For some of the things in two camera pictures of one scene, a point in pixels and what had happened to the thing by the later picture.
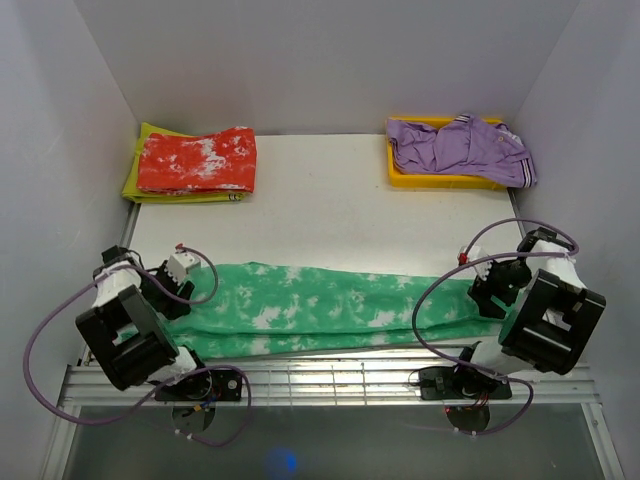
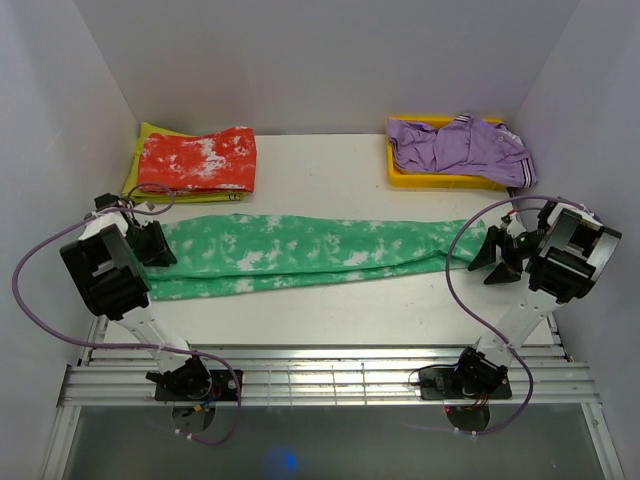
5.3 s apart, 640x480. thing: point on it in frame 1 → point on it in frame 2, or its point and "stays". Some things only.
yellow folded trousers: [135, 194] stays
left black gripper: [172, 307] → [161, 251]
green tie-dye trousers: [260, 305] → [221, 252]
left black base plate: [211, 385] stays
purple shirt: [466, 145] stays
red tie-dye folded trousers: [224, 159] stays
